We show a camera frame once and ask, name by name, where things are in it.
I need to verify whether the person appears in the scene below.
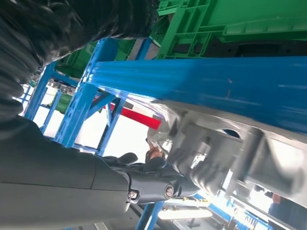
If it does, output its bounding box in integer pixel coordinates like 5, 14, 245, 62
268, 193, 307, 230
145, 138, 166, 163

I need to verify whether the ceiling light strip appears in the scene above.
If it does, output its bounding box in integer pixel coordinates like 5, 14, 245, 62
157, 208, 213, 220

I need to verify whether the long red barrier belt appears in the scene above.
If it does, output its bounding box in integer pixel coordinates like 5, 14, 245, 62
103, 103, 162, 131

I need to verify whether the blue metal shelf rack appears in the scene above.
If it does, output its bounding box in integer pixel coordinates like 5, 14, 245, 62
20, 37, 307, 157

